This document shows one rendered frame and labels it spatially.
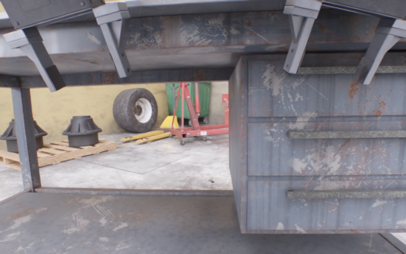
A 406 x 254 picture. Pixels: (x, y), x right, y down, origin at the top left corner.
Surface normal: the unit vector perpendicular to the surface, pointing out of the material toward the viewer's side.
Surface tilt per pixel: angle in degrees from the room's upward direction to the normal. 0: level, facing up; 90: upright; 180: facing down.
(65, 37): 90
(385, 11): 113
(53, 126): 90
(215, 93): 90
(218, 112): 90
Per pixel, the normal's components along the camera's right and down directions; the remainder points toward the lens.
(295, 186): -0.07, 0.12
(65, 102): 0.86, 0.04
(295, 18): 0.06, 0.50
